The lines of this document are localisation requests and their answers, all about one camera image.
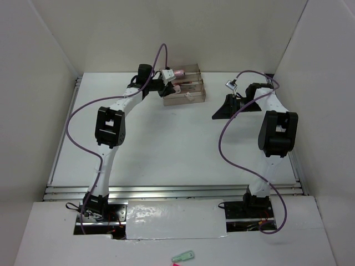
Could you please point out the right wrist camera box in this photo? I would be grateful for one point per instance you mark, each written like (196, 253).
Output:
(231, 84)

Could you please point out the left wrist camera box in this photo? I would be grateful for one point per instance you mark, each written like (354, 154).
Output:
(168, 75)

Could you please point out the green clear object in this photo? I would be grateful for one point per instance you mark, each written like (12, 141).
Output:
(183, 257)

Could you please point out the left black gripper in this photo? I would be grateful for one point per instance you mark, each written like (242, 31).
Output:
(166, 90)

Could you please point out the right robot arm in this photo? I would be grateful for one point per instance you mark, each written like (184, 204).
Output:
(275, 140)

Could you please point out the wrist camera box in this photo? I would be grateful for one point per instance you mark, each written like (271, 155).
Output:
(231, 84)
(168, 75)

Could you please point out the aluminium frame rail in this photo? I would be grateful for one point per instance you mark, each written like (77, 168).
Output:
(169, 151)

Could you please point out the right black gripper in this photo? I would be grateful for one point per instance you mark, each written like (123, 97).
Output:
(229, 108)

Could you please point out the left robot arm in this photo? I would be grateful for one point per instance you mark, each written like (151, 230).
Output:
(110, 131)

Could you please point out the white front cover board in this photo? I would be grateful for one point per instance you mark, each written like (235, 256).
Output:
(175, 219)

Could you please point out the pink eraser with sharpener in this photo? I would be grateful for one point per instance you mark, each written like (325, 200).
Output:
(177, 89)

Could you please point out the tiered clear acrylic organizer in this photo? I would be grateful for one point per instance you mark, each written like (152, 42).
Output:
(196, 89)

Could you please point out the pink crayon tube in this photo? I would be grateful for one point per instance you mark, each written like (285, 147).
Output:
(179, 73)

